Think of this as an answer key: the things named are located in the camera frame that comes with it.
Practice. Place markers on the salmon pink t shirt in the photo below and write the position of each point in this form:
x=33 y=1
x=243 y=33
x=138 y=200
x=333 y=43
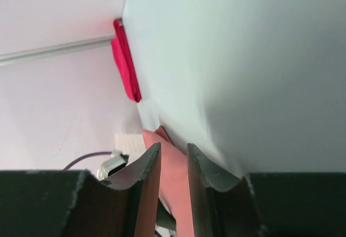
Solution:
x=174 y=183

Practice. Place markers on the left aluminium frame post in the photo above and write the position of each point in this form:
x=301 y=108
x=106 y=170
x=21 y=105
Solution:
x=48 y=51

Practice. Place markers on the folded red t shirt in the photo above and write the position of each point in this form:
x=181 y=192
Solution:
x=123 y=60

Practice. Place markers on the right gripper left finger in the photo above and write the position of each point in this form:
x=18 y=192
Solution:
x=75 y=203

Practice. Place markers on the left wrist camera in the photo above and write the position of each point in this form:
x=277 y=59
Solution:
x=117 y=161

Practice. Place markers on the white plastic basket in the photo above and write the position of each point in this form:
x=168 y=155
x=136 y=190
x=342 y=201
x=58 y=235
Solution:
x=131 y=144

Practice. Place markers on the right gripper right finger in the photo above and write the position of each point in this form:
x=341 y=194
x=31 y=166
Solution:
x=264 y=204

